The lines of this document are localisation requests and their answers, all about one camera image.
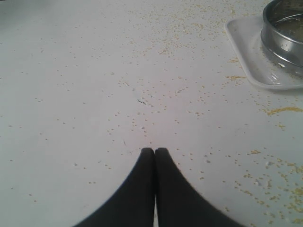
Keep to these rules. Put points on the round stainless steel sieve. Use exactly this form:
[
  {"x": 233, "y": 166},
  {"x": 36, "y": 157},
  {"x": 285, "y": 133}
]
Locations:
[{"x": 282, "y": 34}]

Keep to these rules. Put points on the white rectangular plastic tray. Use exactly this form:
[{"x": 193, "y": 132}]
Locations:
[{"x": 245, "y": 37}]

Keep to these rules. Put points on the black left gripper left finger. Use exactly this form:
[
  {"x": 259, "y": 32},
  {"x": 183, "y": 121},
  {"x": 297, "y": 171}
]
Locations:
[{"x": 132, "y": 205}]

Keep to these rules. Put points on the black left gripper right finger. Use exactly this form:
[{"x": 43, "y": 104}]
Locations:
[{"x": 178, "y": 203}]

